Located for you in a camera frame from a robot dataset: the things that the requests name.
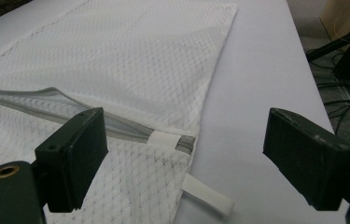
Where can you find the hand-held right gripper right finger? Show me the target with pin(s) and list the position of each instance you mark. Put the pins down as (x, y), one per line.
(309, 161)

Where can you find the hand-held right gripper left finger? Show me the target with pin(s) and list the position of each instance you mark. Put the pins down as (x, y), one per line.
(70, 161)

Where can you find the white mesh laundry bag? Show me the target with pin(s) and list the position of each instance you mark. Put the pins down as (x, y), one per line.
(132, 62)

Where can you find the light wooden furniture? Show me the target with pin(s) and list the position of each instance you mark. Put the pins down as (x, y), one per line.
(340, 15)

